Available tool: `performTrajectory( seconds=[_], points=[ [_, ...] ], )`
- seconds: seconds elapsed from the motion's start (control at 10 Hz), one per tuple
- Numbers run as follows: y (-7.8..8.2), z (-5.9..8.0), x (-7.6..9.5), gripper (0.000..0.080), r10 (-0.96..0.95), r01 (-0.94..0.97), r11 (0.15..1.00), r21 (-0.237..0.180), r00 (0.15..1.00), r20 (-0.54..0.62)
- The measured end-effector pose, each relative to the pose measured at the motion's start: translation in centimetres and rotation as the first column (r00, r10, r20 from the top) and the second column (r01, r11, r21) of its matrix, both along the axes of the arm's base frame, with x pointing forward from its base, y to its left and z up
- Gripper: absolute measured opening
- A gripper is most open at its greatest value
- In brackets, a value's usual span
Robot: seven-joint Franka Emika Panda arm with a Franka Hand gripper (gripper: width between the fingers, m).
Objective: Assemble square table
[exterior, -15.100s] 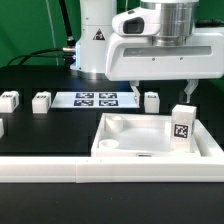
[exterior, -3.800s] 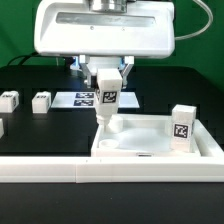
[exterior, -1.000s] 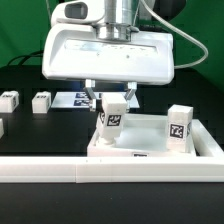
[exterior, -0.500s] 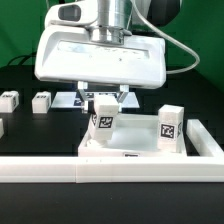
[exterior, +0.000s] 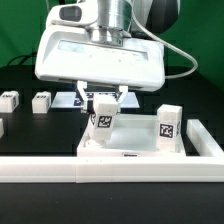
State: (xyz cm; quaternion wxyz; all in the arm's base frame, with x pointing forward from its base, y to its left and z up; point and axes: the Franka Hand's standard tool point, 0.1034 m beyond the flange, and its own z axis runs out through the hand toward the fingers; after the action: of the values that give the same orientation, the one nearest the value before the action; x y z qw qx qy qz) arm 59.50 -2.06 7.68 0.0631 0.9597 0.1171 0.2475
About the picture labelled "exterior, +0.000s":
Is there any white block left edge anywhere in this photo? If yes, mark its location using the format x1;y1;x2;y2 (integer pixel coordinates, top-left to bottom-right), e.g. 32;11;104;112
0;118;4;139

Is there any white base marker plate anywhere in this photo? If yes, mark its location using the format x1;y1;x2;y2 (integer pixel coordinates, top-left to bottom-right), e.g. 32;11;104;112
51;92;139;108

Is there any black cable bundle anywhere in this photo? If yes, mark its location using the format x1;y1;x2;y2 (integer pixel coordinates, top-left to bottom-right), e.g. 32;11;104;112
6;49;41;67

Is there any white L-shaped obstacle fence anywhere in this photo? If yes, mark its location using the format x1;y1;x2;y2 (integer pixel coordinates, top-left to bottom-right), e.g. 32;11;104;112
0;119;224;183

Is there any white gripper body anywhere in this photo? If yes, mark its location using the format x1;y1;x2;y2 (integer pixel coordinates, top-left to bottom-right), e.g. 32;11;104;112
35;25;165;92

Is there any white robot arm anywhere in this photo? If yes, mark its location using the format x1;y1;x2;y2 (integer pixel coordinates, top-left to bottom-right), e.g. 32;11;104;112
35;0;180;102

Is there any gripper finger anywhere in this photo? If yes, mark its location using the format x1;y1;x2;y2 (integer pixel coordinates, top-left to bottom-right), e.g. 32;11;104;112
77;81;88;113
115;85;128;104

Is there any white square table top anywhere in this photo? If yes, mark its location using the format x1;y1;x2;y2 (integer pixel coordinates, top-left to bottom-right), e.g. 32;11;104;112
77;114;186;157

